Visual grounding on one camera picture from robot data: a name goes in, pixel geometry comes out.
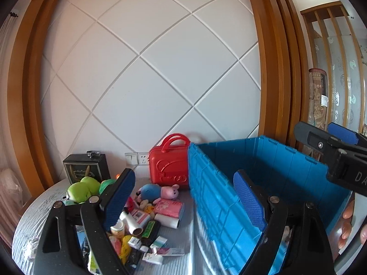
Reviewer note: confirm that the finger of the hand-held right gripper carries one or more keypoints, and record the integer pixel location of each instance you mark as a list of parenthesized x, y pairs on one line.
[(342, 133), (312, 137)]

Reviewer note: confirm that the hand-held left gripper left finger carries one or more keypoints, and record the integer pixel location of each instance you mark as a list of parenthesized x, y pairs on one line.
[(120, 197)]

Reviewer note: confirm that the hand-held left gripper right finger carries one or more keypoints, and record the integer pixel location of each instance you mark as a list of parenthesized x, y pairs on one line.
[(249, 203)]

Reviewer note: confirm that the blue plastic crate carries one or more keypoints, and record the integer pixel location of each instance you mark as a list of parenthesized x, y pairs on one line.
[(212, 200)]

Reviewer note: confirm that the person's right hand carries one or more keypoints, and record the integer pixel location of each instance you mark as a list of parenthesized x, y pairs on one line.
[(347, 214)]

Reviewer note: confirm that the red dress plush toy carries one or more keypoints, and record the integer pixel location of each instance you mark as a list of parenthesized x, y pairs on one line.
[(134, 200)]

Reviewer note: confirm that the green round plush toy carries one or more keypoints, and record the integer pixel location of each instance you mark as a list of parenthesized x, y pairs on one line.
[(107, 185)]

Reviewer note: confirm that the pink white carton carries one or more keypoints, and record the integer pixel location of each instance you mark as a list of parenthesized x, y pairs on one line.
[(140, 215)]

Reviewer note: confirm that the small yellow plush toy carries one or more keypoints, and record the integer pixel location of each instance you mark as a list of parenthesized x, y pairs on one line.
[(146, 205)]

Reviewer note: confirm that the blue pig plush toy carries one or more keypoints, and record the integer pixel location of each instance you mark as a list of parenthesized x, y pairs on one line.
[(149, 190)]

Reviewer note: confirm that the white roll with cardboard core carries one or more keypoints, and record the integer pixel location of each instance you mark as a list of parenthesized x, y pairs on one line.
[(132, 225)]

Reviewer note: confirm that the white paper cup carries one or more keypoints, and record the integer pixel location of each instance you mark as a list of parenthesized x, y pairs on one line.
[(117, 229)]

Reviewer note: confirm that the rolled patterned rug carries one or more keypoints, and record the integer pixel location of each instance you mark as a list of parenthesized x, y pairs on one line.
[(317, 100)]

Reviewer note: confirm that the green frog plush toy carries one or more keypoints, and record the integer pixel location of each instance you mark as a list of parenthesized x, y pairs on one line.
[(83, 189)]

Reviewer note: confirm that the black green bottle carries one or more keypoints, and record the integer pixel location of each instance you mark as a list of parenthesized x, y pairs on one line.
[(150, 229)]

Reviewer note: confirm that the black gift box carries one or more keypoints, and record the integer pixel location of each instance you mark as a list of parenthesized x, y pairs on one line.
[(86, 169)]

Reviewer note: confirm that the small white blue medicine box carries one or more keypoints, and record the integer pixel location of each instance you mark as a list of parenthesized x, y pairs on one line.
[(134, 241)]

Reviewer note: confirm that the yellow plastic pack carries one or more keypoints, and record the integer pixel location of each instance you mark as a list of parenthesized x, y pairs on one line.
[(126, 245)]

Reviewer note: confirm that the pink tissue pack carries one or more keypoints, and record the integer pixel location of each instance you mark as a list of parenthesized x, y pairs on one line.
[(169, 207)]

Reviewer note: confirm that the white paper roll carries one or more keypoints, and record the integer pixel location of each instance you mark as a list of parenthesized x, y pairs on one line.
[(167, 220)]

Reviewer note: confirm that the red plastic carry case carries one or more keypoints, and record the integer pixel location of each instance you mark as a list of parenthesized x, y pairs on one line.
[(169, 166)]

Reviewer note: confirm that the teal white medicine box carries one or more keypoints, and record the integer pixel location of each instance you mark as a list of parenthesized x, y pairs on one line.
[(159, 241)]

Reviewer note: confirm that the wooden frosted glass door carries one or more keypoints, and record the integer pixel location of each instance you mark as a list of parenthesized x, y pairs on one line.
[(342, 71)]

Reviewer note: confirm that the striped grey bed sheet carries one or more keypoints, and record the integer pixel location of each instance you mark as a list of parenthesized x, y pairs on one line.
[(186, 229)]

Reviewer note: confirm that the plain white medicine box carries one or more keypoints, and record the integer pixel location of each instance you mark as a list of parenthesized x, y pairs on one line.
[(153, 261)]

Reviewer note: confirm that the long pink white box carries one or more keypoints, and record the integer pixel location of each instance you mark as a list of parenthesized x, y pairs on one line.
[(172, 251)]

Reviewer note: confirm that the white wall switch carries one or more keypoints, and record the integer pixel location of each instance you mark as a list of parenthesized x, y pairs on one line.
[(131, 158)]

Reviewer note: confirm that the white wall socket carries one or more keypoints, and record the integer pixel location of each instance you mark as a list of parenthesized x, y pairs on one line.
[(143, 158)]

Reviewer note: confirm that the wooden wall trim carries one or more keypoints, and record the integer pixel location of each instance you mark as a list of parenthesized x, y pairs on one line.
[(275, 63), (31, 91)]

